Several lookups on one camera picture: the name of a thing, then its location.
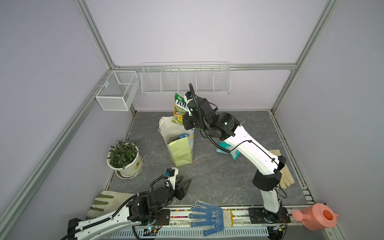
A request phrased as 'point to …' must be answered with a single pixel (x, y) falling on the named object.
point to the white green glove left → (107, 202)
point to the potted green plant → (124, 158)
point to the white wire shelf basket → (210, 77)
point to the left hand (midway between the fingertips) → (187, 181)
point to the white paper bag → (180, 142)
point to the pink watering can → (316, 217)
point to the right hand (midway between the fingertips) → (185, 115)
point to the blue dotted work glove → (216, 218)
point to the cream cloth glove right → (286, 179)
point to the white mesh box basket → (118, 91)
